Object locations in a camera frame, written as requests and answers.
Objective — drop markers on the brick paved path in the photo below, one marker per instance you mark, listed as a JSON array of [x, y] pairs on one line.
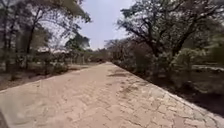
[[93, 100]]

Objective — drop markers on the group of trees and bushes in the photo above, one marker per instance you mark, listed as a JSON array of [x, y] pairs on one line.
[[163, 43]]

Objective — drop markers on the dry leaf-strewn ground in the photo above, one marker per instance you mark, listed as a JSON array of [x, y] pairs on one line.
[[30, 75], [203, 96]]

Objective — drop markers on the group of thin trees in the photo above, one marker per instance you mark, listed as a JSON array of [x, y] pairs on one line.
[[28, 40]]

